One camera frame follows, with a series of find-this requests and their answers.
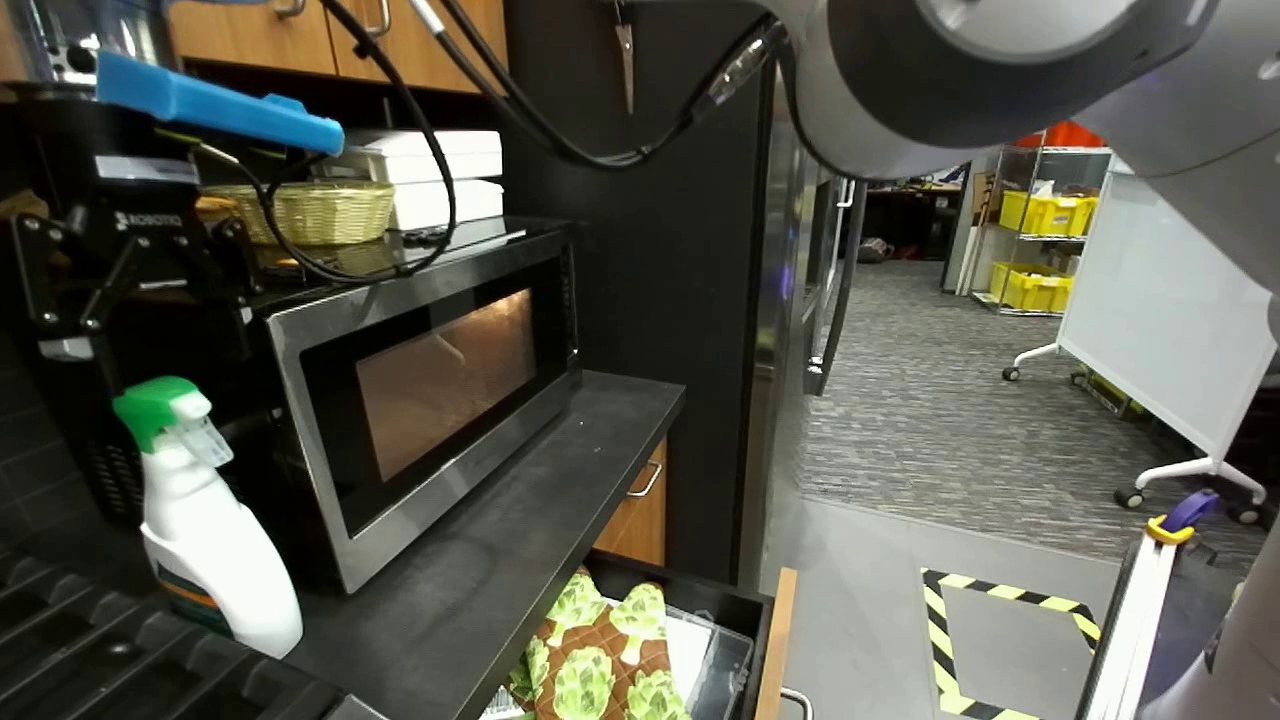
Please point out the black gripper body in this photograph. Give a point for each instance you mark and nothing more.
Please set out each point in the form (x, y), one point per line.
(116, 281)

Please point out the white green spray bottle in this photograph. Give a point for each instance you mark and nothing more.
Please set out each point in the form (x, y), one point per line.
(206, 550)

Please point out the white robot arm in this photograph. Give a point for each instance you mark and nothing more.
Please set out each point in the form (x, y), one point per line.
(877, 89)

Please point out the yellow woven basket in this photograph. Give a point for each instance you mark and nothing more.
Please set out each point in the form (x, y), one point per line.
(334, 215)

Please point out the upper wooden cabinets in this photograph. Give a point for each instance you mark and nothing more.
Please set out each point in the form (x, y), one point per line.
(302, 37)

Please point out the white stacked boxes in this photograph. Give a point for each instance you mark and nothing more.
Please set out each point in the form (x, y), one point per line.
(469, 181)

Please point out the stainless steel microwave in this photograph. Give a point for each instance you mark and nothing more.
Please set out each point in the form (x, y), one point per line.
(364, 412)

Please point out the black gas stove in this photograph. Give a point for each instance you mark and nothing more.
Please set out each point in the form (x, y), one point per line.
(72, 648)

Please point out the lower wooden cabinet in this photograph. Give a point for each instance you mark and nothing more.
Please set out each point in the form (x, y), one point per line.
(639, 524)

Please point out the green patterned oven mitt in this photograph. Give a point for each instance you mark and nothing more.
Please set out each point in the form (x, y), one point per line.
(596, 656)

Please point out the stainless steel refrigerator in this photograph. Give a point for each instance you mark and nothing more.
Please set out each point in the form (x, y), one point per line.
(802, 301)

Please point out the open wooden drawer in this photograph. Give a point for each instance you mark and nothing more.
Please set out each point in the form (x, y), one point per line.
(730, 648)

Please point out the shelf with yellow bins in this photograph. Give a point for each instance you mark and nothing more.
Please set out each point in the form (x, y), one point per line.
(1048, 192)

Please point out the white rolling board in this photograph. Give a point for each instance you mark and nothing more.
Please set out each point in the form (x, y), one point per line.
(1164, 318)

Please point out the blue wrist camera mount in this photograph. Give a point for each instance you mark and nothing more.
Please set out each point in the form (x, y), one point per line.
(176, 97)

